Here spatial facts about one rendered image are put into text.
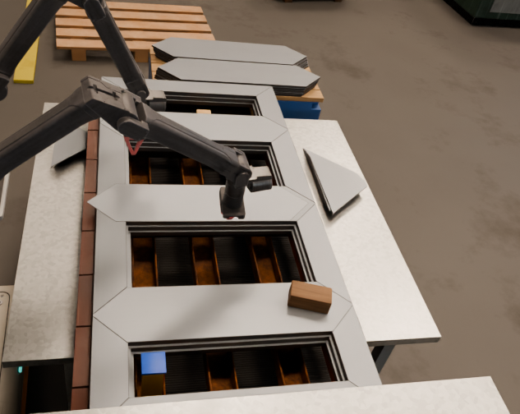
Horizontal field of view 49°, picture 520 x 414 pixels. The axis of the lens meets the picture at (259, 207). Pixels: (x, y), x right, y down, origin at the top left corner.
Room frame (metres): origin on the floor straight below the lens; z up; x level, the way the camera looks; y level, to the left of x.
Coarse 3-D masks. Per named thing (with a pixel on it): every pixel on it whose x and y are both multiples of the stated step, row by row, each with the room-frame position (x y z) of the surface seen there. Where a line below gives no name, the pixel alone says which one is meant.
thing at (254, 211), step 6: (246, 186) 1.55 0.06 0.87; (246, 192) 1.51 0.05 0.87; (252, 192) 1.52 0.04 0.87; (258, 192) 1.53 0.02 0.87; (246, 198) 1.48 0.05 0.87; (252, 198) 1.49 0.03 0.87; (258, 198) 1.50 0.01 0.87; (246, 204) 1.46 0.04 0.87; (252, 204) 1.46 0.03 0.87; (258, 204) 1.47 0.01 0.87; (246, 210) 1.42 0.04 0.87; (252, 210) 1.43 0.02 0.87; (258, 210) 1.44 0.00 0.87; (246, 216) 1.39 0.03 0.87; (252, 216) 1.40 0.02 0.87; (258, 216) 1.41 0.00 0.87; (264, 216) 1.41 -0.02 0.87
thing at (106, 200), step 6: (114, 186) 1.39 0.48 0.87; (102, 192) 1.35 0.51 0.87; (108, 192) 1.36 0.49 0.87; (114, 192) 1.36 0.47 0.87; (102, 198) 1.32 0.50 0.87; (108, 198) 1.33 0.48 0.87; (114, 198) 1.34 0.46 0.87; (102, 204) 1.30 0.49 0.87; (108, 204) 1.30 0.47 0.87; (114, 204) 1.31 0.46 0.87; (102, 210) 1.27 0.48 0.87; (108, 210) 1.27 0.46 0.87; (114, 210) 1.28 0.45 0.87; (108, 216) 1.25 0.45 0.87; (114, 216) 1.25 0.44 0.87
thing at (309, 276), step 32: (192, 96) 2.07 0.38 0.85; (224, 96) 2.12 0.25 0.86; (128, 160) 1.58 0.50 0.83; (128, 224) 1.25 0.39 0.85; (160, 224) 1.28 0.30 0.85; (192, 224) 1.31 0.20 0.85; (224, 224) 1.35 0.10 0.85; (256, 224) 1.38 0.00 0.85; (288, 224) 1.42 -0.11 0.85; (128, 256) 1.12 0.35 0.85; (128, 352) 0.81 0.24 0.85; (192, 352) 0.87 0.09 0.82
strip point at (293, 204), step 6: (282, 192) 1.56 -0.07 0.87; (288, 192) 1.57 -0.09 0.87; (282, 198) 1.53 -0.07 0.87; (288, 198) 1.54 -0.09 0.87; (294, 198) 1.54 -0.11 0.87; (300, 198) 1.55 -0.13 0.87; (288, 204) 1.51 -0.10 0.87; (294, 204) 1.51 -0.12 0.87; (300, 204) 1.52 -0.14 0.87; (306, 204) 1.53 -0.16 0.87; (288, 210) 1.47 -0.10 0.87; (294, 210) 1.48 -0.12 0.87; (300, 210) 1.48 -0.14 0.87; (288, 216) 1.44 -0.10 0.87; (294, 216) 1.45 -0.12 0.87
